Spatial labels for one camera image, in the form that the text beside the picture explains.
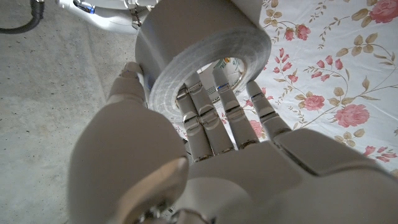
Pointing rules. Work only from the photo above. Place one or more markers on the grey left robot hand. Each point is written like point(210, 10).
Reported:
point(248, 180)

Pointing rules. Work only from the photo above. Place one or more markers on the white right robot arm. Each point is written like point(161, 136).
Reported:
point(105, 17)

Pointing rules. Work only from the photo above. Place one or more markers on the floral backdrop cloth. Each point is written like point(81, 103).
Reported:
point(326, 62)

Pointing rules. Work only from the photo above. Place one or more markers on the grey duct tape roll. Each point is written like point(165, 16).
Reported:
point(192, 31)

